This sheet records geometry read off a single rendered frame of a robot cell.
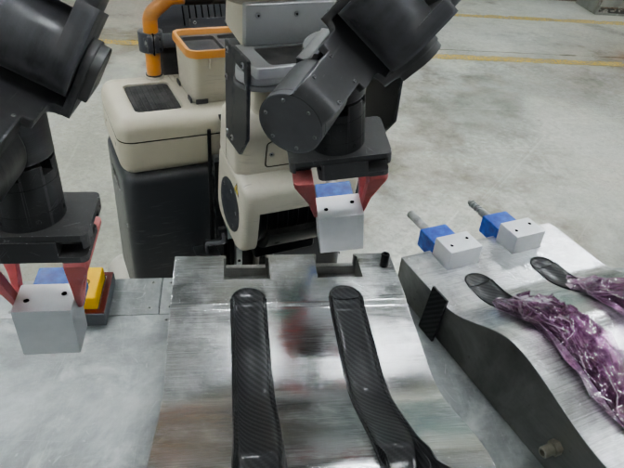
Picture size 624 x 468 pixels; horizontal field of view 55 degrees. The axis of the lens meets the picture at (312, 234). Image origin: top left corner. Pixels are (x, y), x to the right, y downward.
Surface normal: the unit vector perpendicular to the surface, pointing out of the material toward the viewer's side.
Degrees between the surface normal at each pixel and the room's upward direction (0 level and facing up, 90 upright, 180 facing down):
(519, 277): 0
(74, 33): 71
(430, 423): 28
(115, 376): 0
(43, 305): 1
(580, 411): 15
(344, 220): 98
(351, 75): 43
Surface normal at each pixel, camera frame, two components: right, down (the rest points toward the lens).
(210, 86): 0.40, 0.59
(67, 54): 0.22, 0.29
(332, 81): 0.55, -0.29
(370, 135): -0.05, -0.71
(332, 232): 0.11, 0.69
